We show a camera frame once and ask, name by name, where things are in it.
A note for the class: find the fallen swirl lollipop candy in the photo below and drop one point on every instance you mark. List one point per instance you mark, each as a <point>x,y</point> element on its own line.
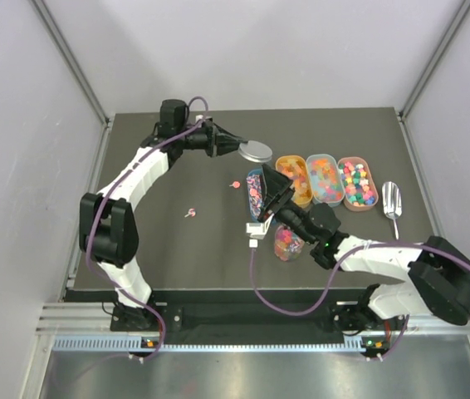
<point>191,213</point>

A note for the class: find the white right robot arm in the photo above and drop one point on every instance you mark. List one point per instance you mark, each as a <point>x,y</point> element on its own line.
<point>432,278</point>

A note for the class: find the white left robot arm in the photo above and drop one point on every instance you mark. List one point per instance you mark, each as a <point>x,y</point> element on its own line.
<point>108,234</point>

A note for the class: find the aluminium right frame post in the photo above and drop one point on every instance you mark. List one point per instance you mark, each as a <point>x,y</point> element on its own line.
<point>434,61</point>

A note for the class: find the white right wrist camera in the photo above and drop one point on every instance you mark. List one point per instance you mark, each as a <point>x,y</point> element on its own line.
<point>257,232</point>

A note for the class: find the fallen pink lollipop candy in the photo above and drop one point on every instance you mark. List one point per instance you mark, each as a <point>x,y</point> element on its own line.
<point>235,184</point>

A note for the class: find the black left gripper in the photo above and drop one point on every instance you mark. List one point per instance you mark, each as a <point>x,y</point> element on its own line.
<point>212,140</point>

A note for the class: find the silver metal scoop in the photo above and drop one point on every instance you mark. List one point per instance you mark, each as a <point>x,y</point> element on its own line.
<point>392,204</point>

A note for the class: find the aluminium front frame rail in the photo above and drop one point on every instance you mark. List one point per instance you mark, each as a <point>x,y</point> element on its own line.
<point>95,318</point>

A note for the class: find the light blue candy tray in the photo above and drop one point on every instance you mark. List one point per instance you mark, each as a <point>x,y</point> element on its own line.
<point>324,178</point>

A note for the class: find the aluminium frame post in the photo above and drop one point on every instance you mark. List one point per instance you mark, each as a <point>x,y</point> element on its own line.
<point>67,55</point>
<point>434,61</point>

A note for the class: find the pink candy tray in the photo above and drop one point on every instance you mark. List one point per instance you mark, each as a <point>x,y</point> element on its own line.
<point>360,190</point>

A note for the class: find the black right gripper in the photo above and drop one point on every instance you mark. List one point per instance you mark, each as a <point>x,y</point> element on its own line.
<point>275,184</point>

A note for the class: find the aluminium left frame post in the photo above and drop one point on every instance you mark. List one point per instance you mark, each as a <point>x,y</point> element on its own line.
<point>67,55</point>

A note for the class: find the orange candy tray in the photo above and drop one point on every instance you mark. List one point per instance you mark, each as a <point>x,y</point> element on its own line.
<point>294,167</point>

